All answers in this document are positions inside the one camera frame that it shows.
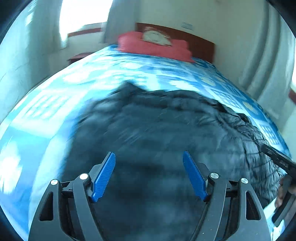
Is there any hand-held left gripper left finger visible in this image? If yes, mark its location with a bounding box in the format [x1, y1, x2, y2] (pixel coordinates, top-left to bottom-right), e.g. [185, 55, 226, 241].
[28, 152, 116, 241]

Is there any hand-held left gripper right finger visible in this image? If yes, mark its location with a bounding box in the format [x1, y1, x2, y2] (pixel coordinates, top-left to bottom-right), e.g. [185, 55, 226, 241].
[183, 151, 272, 241]

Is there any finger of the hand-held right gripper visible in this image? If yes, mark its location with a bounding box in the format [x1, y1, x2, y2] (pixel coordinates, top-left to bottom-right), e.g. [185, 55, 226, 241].
[260, 144, 296, 179]

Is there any black puffer jacket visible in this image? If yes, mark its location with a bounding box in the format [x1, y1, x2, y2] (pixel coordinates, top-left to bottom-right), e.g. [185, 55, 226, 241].
[62, 81, 289, 241]

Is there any person's right hand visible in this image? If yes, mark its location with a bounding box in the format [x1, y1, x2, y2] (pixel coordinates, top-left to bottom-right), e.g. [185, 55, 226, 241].
[275, 177, 287, 208]

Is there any bed with blue patterned sheet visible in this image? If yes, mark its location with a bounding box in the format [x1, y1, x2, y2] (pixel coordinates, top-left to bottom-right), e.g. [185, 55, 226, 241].
[0, 44, 292, 234]

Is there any long pale curtain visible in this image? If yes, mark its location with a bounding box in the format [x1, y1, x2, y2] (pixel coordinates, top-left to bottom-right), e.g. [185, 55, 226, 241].
[239, 0, 296, 130]

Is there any wooden nightstand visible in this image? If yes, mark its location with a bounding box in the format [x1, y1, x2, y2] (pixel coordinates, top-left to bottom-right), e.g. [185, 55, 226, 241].
[67, 53, 95, 64]

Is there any dark wooden headboard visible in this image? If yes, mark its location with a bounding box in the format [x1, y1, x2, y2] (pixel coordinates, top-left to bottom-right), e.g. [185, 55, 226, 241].
[135, 22, 215, 64]

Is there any red pillow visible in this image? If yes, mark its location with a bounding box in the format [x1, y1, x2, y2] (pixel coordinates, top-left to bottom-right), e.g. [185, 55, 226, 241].
[117, 31, 195, 63]

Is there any small printed cushion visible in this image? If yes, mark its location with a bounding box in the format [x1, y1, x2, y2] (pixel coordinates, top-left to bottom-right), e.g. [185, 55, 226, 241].
[142, 27, 173, 47]

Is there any white curtain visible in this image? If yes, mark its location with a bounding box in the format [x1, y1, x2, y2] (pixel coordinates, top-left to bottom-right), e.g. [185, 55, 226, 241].
[30, 0, 70, 50]

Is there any grey curtain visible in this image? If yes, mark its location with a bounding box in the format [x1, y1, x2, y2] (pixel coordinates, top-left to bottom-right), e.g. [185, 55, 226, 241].
[103, 0, 141, 44]

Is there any window with wooden frame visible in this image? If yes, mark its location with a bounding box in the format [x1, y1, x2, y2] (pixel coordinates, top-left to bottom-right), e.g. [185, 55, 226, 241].
[288, 70, 296, 103]

